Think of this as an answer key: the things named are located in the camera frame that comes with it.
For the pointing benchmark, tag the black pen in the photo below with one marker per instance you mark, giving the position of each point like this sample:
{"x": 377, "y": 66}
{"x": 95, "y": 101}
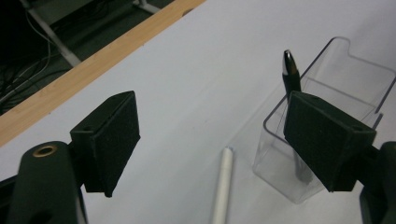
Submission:
{"x": 291, "y": 79}

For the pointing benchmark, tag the white pen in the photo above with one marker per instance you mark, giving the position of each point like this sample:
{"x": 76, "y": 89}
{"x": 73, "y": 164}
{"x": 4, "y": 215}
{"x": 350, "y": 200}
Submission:
{"x": 224, "y": 186}

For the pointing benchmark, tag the white metal table frame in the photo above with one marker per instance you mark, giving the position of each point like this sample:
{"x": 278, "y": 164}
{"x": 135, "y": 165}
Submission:
{"x": 59, "y": 46}

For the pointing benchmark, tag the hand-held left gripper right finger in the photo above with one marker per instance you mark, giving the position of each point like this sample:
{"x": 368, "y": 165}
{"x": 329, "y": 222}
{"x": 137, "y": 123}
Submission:
{"x": 327, "y": 143}

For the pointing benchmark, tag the clear plastic organizer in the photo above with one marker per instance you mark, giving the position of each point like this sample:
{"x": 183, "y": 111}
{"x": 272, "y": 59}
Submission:
{"x": 336, "y": 93}

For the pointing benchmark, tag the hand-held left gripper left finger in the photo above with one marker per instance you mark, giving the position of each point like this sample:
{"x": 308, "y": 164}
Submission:
{"x": 109, "y": 140}

